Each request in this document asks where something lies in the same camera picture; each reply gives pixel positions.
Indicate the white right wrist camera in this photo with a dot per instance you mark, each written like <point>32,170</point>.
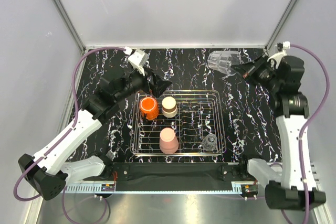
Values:
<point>276,58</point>

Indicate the beige brown ceramic cup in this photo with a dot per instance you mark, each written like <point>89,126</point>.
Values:
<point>169,107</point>

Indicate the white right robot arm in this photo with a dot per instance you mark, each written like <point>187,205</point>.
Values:
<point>295,188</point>

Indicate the metal wire dish rack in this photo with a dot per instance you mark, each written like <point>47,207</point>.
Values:
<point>199,113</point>

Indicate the pink plastic cup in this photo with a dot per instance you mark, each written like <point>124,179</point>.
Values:
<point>168,141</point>

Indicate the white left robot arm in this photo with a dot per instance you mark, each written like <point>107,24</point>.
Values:
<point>47,170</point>

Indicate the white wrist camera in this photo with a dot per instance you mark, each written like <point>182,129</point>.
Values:
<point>137,58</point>
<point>276,58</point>

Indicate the large clear glass cup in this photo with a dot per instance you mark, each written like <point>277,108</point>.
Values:
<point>222,61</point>

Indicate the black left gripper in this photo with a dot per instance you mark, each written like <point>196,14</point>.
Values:
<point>159,85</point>

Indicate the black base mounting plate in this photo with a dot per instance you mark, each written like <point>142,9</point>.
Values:
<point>174,177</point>

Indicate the small clear glass cup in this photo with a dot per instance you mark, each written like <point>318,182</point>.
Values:
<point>209,142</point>

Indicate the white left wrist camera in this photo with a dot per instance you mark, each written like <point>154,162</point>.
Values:
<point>137,58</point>

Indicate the orange translucent plastic cup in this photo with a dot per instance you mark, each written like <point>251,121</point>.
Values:
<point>149,108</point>

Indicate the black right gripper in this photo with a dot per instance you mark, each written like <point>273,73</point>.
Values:
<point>248,70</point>

